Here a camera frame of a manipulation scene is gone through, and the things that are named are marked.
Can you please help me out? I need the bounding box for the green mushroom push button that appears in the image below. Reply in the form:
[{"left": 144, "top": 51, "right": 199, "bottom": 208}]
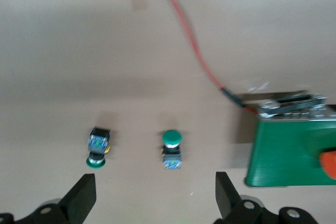
[
  {"left": 86, "top": 126, "right": 112, "bottom": 169},
  {"left": 160, "top": 129, "right": 183, "bottom": 171}
]

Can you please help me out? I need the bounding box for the orange cylinder white print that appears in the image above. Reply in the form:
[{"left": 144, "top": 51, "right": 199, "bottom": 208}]
[{"left": 319, "top": 150, "right": 336, "bottom": 179}]

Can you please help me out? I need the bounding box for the red black conveyor cable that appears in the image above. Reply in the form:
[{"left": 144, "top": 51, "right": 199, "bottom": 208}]
[{"left": 117, "top": 0, "right": 259, "bottom": 114}]

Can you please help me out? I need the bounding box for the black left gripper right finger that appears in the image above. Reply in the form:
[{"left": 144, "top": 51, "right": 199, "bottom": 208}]
[{"left": 215, "top": 172, "right": 263, "bottom": 224}]

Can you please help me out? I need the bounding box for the green conveyor belt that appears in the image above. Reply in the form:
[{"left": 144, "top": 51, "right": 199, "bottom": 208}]
[{"left": 244, "top": 91, "right": 336, "bottom": 188}]

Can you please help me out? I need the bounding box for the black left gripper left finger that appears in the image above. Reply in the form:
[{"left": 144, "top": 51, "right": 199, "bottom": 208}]
[{"left": 18, "top": 173, "right": 97, "bottom": 224}]

